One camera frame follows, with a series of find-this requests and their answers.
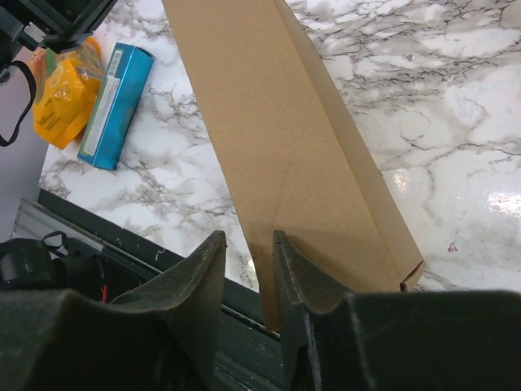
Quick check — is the aluminium rail frame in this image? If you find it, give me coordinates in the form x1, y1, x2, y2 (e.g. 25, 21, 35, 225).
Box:
10, 199, 55, 239

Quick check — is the brown cardboard box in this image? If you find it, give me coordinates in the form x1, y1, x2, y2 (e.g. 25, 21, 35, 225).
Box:
164, 1, 425, 330

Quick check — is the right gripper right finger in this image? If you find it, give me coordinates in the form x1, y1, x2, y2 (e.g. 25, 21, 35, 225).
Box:
273, 231, 520, 390

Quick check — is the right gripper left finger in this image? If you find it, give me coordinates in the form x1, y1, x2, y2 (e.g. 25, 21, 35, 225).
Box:
1, 231, 226, 390

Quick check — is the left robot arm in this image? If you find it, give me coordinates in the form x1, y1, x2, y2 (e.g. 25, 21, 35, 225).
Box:
1, 0, 116, 56

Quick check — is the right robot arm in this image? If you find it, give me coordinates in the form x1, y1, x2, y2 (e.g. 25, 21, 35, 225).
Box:
1, 231, 520, 390

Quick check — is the orange candy bag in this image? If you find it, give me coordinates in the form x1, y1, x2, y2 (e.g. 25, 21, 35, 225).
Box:
29, 37, 104, 149

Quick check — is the blue toothpaste box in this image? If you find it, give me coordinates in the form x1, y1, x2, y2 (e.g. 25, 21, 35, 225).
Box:
77, 42, 155, 170

